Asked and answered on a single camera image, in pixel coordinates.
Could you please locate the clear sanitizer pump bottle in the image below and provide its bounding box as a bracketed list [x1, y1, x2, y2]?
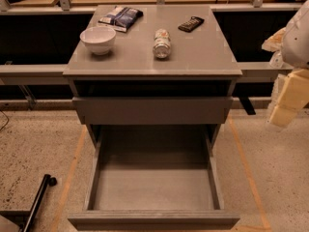
[269, 50, 284, 69]

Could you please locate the closed grey top drawer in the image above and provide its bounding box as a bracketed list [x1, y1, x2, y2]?
[72, 97, 233, 125]

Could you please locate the black cable on floor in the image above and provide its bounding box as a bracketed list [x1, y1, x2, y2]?
[0, 109, 10, 132]

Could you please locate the black chair leg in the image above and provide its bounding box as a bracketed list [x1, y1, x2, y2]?
[0, 174, 57, 232]

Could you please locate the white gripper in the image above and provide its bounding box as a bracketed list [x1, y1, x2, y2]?
[262, 0, 309, 128]

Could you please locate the black calculator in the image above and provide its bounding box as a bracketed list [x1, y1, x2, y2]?
[178, 16, 205, 33]

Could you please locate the grey metal rail shelf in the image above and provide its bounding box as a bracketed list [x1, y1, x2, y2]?
[0, 62, 293, 85]

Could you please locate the open grey middle drawer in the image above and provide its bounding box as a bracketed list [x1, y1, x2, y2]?
[69, 125, 239, 231]

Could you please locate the blue chip bag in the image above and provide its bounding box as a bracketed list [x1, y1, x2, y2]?
[98, 6, 144, 32]

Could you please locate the grey drawer cabinet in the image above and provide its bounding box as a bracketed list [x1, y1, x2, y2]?
[64, 5, 242, 144]

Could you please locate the white ceramic bowl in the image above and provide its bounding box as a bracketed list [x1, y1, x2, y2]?
[80, 26, 116, 55]

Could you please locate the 7up soda can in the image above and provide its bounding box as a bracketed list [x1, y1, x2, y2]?
[153, 29, 171, 59]

